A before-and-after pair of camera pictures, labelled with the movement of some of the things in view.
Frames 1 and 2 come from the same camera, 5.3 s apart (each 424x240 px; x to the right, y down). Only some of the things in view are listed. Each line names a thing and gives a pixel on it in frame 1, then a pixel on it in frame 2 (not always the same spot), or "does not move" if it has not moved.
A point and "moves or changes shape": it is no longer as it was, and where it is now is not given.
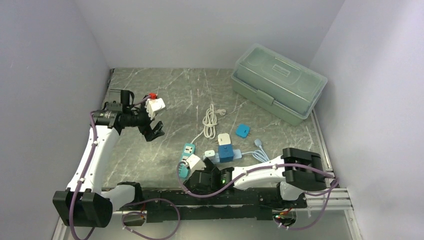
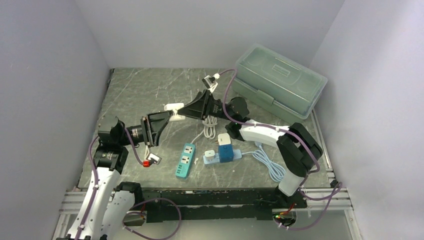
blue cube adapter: x=225 y=153 does not move
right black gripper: x=210 y=167 to x=199 y=108
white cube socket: x=224 y=139 does not move
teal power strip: x=188 y=149 does not move
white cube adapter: x=195 y=163 to x=210 y=82
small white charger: x=210 y=153 does not move
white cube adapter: x=154 y=105 to x=152 y=158
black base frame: x=195 y=204 does not move
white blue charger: x=242 y=130 moves or changes shape
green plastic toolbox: x=278 y=83 does not move
